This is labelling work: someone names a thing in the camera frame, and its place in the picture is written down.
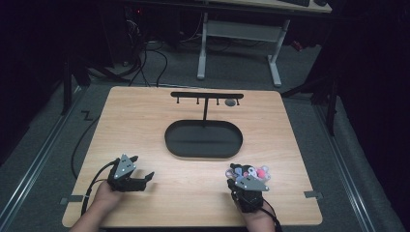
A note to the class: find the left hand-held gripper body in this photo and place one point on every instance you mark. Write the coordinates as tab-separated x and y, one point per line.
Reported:
124	175

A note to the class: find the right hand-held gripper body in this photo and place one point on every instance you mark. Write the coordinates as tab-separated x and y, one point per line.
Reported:
248	193

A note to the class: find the black key rack with tray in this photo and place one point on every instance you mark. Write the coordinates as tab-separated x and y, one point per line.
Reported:
204	129

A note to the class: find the person's left hand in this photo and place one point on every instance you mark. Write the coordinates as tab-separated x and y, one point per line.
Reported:
106	195

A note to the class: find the person's right hand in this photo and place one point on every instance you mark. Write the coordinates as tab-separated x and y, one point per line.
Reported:
257	219

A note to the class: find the grey tape strip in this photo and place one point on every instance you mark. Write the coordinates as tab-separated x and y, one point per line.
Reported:
71	199
313	194

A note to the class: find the grey table grommet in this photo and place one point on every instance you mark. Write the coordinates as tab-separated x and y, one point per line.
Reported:
230	102

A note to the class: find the black metal stand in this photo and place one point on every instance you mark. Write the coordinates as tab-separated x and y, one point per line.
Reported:
322	93
69	80

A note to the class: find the white metal desk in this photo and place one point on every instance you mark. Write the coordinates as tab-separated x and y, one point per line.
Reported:
245	32

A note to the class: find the black keyboard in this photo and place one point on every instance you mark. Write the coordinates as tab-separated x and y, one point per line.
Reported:
296	2

